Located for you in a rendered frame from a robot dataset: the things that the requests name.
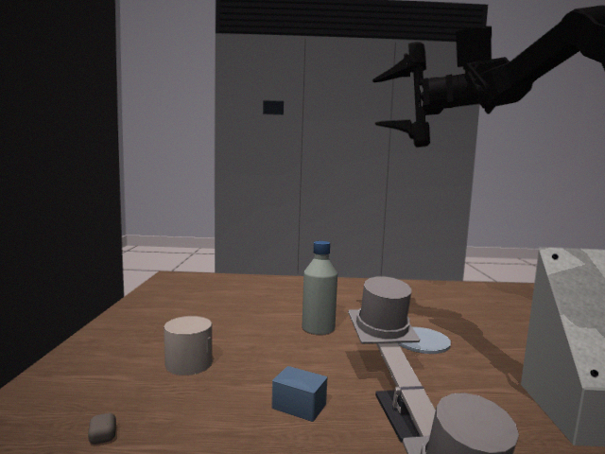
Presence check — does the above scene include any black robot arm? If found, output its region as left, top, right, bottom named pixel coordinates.
left=456, top=5, right=605, bottom=114

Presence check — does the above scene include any grey pebble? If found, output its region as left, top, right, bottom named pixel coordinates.
left=88, top=412, right=116, bottom=445

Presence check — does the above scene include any grey balance beam with round pans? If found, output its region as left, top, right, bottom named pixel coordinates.
left=348, top=308, right=435, bottom=454

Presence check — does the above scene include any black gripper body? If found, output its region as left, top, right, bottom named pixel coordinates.
left=407, top=42, right=458, bottom=147

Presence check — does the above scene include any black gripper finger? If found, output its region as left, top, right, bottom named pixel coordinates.
left=375, top=120, right=413, bottom=138
left=372, top=53, right=410, bottom=82

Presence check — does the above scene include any grey round dish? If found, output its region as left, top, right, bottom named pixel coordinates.
left=398, top=326, right=451, bottom=354

